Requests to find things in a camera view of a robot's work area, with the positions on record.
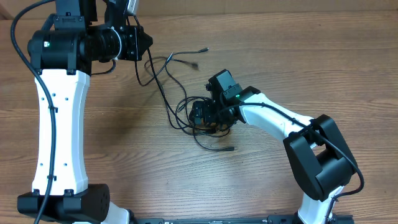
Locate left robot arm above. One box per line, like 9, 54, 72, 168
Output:
17, 0, 153, 223

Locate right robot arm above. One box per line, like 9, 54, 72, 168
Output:
188, 70, 360, 223

